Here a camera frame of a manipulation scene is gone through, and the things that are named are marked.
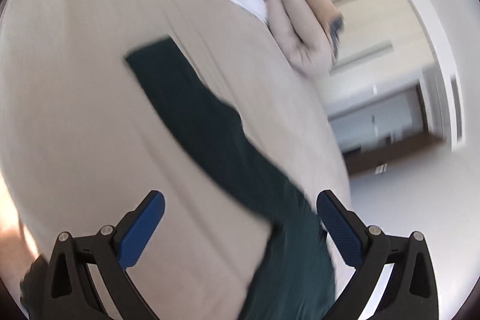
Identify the dark green garment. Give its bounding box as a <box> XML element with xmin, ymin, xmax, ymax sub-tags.
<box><xmin>126</xmin><ymin>38</ymin><xmax>335</xmax><ymax>319</ymax></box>

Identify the beige bed sheet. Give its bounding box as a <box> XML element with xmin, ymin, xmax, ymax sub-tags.
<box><xmin>1</xmin><ymin>0</ymin><xmax>352</xmax><ymax>319</ymax></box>

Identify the grey door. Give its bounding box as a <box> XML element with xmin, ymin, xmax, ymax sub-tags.
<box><xmin>329</xmin><ymin>84</ymin><xmax>428</xmax><ymax>155</ymax></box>

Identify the cream wardrobe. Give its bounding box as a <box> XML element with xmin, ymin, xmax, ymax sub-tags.
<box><xmin>316</xmin><ymin>0</ymin><xmax>435</xmax><ymax>113</ymax></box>

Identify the blue patterned cloth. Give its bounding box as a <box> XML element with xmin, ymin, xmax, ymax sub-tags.
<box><xmin>329</xmin><ymin>15</ymin><xmax>344</xmax><ymax>65</ymax></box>

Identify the folded beige duvet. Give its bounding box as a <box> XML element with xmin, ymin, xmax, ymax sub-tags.
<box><xmin>267</xmin><ymin>0</ymin><xmax>343</xmax><ymax>78</ymax></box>

